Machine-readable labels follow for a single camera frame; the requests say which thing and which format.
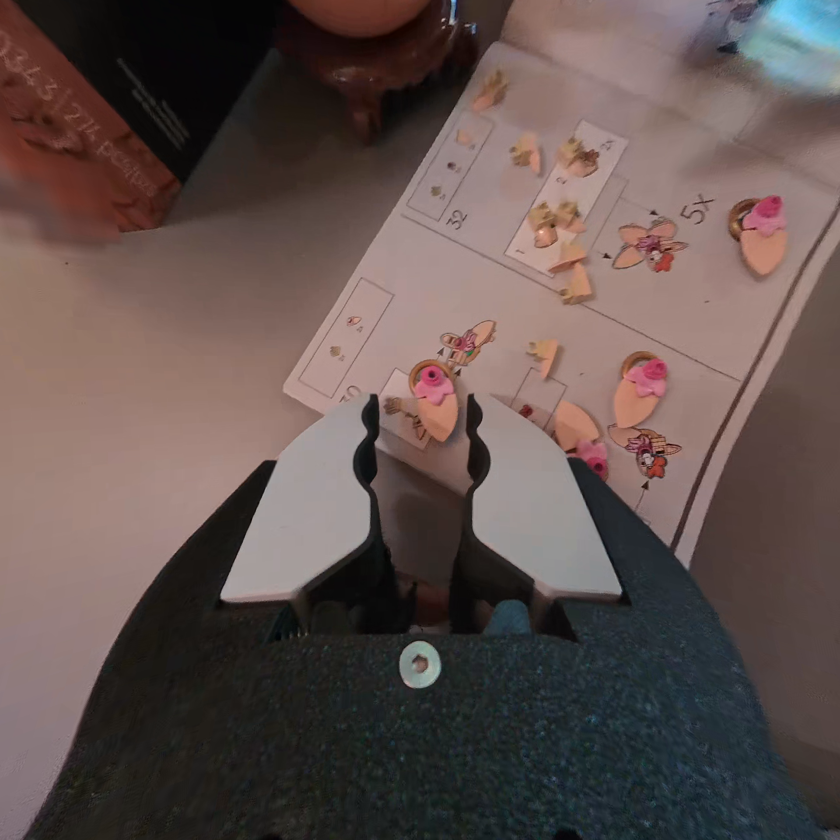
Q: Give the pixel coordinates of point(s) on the brown vase stand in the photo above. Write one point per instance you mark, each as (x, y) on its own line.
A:
(394, 65)

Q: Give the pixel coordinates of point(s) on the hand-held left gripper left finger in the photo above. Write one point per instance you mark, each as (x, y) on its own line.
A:
(302, 518)

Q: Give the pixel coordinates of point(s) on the tan petal with pink flower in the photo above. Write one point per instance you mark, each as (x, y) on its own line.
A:
(441, 413)
(574, 423)
(630, 407)

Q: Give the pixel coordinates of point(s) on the brown and black cardboard box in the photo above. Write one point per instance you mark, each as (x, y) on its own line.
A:
(164, 65)

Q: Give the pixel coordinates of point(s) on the grey desk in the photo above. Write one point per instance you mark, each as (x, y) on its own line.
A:
(131, 394)

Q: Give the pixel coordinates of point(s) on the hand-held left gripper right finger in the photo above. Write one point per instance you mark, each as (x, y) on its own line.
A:
(538, 518)

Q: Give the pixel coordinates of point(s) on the white instruction booklet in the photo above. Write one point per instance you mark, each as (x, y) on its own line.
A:
(459, 275)

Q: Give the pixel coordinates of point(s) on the group of tan clip petals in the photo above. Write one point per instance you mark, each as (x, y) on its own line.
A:
(569, 259)

